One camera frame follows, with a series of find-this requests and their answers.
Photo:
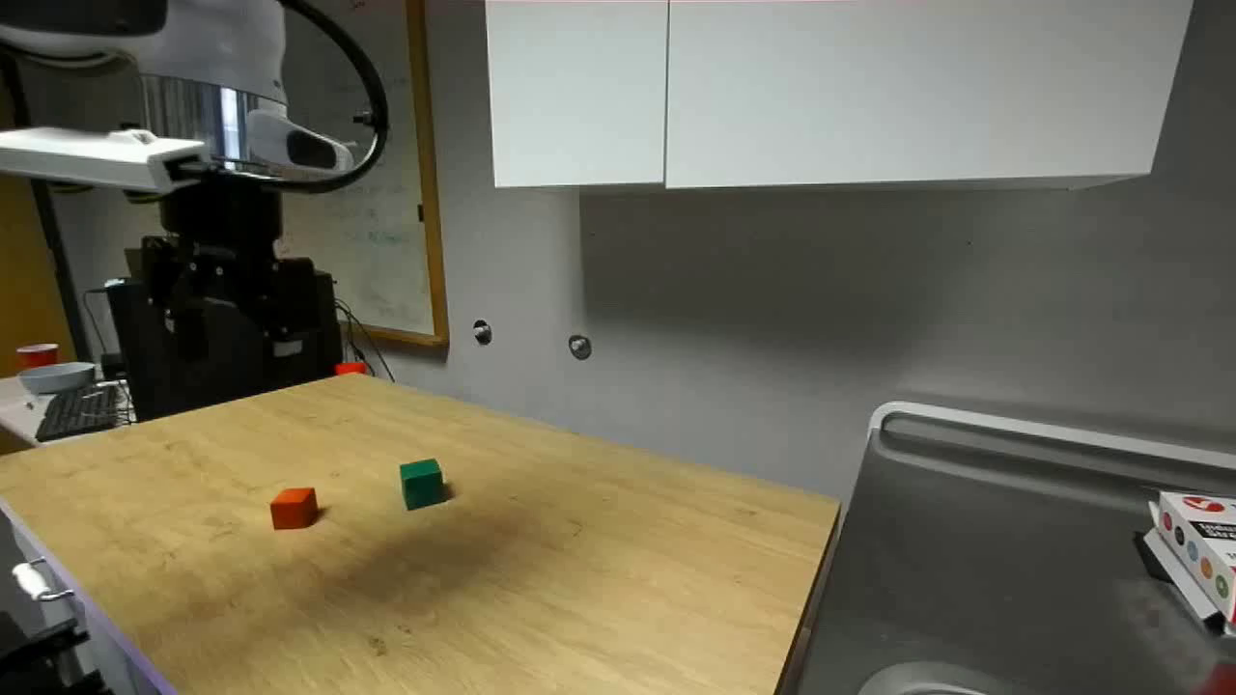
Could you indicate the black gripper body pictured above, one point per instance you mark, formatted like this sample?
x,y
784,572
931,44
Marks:
x,y
208,312

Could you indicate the orange block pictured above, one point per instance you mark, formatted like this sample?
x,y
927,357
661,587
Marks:
x,y
295,506

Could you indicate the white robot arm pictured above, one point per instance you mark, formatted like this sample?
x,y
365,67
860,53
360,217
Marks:
x,y
206,72

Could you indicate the green block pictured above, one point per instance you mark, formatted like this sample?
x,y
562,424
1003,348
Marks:
x,y
421,483

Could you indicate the red cup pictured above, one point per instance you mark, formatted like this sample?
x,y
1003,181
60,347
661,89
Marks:
x,y
34,357

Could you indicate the wood framed whiteboard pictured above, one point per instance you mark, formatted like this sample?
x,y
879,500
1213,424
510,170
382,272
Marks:
x,y
380,237

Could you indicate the stainless steel sink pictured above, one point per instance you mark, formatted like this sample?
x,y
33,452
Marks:
x,y
1008,558

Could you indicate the colourful card box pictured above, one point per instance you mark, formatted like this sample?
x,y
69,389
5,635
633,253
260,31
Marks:
x,y
1198,537

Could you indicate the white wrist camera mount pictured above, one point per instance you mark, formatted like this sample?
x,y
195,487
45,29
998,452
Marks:
x,y
121,159

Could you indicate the round metal wall fitting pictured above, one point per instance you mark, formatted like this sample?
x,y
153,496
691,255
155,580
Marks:
x,y
479,330

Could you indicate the white wall cabinet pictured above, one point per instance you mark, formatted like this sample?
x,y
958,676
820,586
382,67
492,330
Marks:
x,y
744,96

